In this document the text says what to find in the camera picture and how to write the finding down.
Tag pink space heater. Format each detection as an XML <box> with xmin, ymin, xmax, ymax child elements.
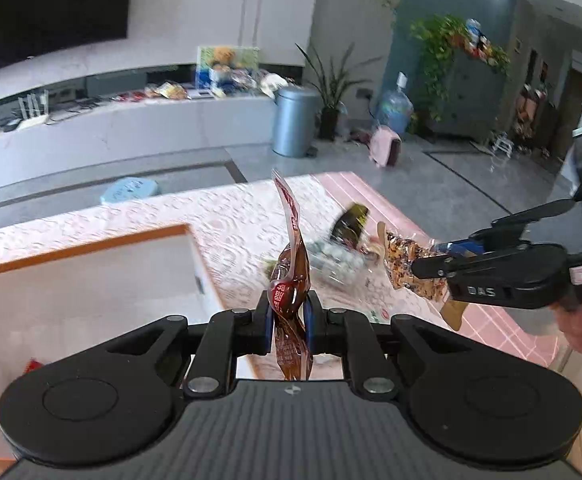
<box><xmin>369</xmin><ymin>126</ymin><xmax>404</xmax><ymax>169</ymax></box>

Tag light blue plastic stool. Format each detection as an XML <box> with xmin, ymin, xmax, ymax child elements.
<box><xmin>99</xmin><ymin>176</ymin><xmax>161</xmax><ymax>206</ymax></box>

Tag white step stool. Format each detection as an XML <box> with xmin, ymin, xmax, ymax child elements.
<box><xmin>491</xmin><ymin>130</ymin><xmax>514</xmax><ymax>159</ymax></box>

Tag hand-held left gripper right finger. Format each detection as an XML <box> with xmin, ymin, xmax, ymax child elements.
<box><xmin>303</xmin><ymin>294</ymin><xmax>472</xmax><ymax>401</ymax></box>

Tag nut bar clear packet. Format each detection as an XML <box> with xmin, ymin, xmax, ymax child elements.
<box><xmin>377</xmin><ymin>221</ymin><xmax>466</xmax><ymax>332</ymax></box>

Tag black snack packet yellow print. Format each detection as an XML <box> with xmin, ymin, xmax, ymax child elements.
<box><xmin>329</xmin><ymin>203</ymin><xmax>370</xmax><ymax>252</ymax></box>

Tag pink grid tablecloth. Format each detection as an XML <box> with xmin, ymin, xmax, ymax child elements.
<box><xmin>311</xmin><ymin>171</ymin><xmax>572</xmax><ymax>378</ymax></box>

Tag grey cabinet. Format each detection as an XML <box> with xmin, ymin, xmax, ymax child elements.
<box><xmin>440</xmin><ymin>50</ymin><xmax>512</xmax><ymax>142</ymax></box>

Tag yellow snack bags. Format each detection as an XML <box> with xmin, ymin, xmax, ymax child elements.
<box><xmin>143</xmin><ymin>81</ymin><xmax>192</xmax><ymax>101</ymax></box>

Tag white marble television console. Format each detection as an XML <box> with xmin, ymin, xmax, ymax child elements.
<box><xmin>0</xmin><ymin>62</ymin><xmax>308</xmax><ymax>197</ymax></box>

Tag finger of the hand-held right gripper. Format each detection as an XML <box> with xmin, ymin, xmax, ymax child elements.
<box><xmin>412</xmin><ymin>244</ymin><xmax>568</xmax><ymax>287</ymax></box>
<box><xmin>468</xmin><ymin>199</ymin><xmax>579</xmax><ymax>257</ymax></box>

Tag white lace tablecloth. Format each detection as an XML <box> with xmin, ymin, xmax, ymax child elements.
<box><xmin>0</xmin><ymin>175</ymin><xmax>390</xmax><ymax>480</ymax></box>

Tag white box orange rim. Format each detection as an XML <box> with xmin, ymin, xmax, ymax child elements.
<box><xmin>0</xmin><ymin>223</ymin><xmax>232</xmax><ymax>465</ymax></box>

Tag brown snack packet red label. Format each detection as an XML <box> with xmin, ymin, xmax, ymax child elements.
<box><xmin>268</xmin><ymin>170</ymin><xmax>314</xmax><ymax>384</ymax></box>

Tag clear plastic snack bag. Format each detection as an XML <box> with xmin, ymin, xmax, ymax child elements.
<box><xmin>263</xmin><ymin>237</ymin><xmax>396</xmax><ymax>323</ymax></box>

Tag potted long-leaf plant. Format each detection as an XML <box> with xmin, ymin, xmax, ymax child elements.
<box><xmin>295</xmin><ymin>42</ymin><xmax>372</xmax><ymax>142</ymax></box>

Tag grey pedal trash can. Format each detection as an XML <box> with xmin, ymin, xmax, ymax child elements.
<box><xmin>272</xmin><ymin>86</ymin><xmax>320</xmax><ymax>158</ymax></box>

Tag black television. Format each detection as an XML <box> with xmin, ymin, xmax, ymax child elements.
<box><xmin>0</xmin><ymin>0</ymin><xmax>136</xmax><ymax>82</ymax></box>

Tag green picture board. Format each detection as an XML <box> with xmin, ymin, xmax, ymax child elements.
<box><xmin>196</xmin><ymin>45</ymin><xmax>261</xmax><ymax>92</ymax></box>

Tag white router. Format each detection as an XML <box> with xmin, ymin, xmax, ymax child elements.
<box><xmin>17</xmin><ymin>88</ymin><xmax>52</xmax><ymax>129</ymax></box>

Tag blue water jug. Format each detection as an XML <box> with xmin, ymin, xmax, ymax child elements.
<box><xmin>375</xmin><ymin>72</ymin><xmax>416</xmax><ymax>134</ymax></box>

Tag green ivy plant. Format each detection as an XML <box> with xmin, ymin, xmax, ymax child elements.
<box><xmin>409</xmin><ymin>14</ymin><xmax>512</xmax><ymax>122</ymax></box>

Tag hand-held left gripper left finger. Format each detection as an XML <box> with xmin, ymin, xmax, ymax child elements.
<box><xmin>106</xmin><ymin>292</ymin><xmax>276</xmax><ymax>401</ymax></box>

